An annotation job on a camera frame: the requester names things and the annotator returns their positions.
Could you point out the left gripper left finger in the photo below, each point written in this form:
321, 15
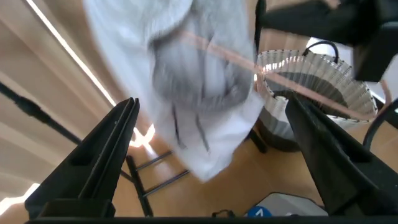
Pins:
68, 186

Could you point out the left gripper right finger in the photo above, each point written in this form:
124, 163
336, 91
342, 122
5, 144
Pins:
348, 174

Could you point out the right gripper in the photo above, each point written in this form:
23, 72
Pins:
379, 46

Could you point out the pale grey garment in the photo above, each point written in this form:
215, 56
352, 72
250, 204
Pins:
202, 140

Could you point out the pink clothes hanger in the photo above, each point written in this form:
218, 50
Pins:
233, 56

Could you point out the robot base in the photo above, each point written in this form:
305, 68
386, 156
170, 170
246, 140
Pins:
289, 203

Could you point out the white laundry basket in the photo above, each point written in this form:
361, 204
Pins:
311, 67

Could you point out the black clothes rack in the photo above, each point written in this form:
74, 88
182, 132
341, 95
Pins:
31, 109

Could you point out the beige curtain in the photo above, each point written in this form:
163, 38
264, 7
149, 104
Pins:
31, 62

